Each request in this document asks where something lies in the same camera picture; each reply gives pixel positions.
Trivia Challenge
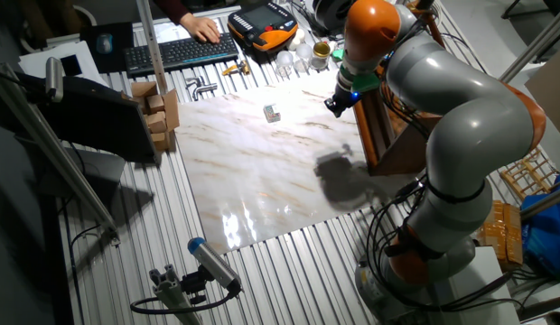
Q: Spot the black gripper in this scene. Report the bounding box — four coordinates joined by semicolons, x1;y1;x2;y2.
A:
323;86;363;120

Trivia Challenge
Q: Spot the forearm in dark sleeve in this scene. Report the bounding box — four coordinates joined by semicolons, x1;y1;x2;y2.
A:
152;0;191;26

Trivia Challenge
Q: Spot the brown wooden shelf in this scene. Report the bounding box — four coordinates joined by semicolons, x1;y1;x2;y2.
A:
351;0;446;178

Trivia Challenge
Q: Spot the person's bare hand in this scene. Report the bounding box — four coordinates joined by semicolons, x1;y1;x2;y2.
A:
179;12;222;45

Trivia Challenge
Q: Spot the glass jar with gold lid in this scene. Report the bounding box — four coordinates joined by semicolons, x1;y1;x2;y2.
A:
312;41;332;71

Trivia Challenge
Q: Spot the clear box of paper clips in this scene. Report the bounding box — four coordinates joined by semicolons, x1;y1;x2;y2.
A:
263;103;282;124

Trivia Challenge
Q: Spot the black filament spool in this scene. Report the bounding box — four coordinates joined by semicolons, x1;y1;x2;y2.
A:
312;0;356;33

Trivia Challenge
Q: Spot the black and orange teach pendant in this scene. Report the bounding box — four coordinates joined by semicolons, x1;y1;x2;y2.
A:
227;1;300;53

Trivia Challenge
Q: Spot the marble pattern sheet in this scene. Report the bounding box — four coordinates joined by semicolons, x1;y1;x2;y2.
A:
173;67;425;256

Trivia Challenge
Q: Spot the metal pipe fitting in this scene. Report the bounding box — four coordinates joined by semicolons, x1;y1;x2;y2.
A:
184;75;219;101

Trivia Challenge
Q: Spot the open cardboard box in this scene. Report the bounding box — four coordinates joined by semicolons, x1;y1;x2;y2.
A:
121;80;182;153

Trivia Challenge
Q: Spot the black computer keyboard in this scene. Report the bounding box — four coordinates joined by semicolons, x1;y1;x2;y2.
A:
123;32;240;77

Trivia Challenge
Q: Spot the plain wooden block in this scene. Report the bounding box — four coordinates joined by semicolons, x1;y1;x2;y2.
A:
151;131;172;153
144;111;168;135
146;93;166;114

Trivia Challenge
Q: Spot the white glossy board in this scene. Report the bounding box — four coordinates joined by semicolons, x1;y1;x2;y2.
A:
151;5;243;45

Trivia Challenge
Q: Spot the aluminium profile beam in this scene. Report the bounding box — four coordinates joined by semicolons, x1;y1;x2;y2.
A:
499;2;560;85
0;62;122;247
518;184;560;222
135;0;169;96

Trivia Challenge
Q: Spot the yellow-brown taped package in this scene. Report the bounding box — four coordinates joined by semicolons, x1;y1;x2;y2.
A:
476;198;525;272

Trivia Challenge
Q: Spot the wooden dish rack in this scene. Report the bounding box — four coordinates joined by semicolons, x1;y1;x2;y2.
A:
499;146;560;202

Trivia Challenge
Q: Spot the brown cardboard sheet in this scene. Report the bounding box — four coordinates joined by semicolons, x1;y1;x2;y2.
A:
523;44;560;145

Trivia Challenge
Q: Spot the black mouse pad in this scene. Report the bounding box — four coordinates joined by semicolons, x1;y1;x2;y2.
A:
79;21;135;76

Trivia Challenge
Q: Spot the black flat monitor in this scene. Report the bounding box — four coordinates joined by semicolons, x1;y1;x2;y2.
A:
0;71;160;166

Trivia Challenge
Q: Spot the dark computer mouse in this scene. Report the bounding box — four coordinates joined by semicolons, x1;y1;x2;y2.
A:
95;32;115;55

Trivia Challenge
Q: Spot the short aluminium profile stand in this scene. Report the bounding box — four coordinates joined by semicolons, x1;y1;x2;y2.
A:
148;264;203;325

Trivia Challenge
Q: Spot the blue plastic bag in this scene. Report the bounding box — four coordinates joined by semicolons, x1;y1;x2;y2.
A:
519;173;560;279

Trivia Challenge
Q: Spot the black square card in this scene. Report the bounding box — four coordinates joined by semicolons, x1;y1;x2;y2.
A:
61;53;84;78

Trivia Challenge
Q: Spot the white paper stack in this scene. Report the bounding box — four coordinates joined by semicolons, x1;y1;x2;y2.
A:
17;40;109;88

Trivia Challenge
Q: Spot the green wrist adapter mount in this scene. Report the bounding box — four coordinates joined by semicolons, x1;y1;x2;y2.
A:
331;48;381;94

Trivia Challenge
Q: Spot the brass valve with yellow handle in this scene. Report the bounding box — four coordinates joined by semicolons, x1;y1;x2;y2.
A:
221;60;251;77

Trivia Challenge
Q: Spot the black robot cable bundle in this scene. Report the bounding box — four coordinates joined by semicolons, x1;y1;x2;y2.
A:
365;175;511;313

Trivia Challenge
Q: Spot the silver camera with blue end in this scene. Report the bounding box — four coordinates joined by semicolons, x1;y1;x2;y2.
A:
187;237;244;294

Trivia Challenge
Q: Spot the black camera bracket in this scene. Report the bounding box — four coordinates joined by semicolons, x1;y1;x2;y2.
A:
180;265;210;306

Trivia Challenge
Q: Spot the white robot pedestal box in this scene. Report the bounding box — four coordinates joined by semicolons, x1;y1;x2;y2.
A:
446;246;523;325

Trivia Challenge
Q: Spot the black camera cable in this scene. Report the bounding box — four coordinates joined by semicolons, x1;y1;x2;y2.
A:
129;282;243;316

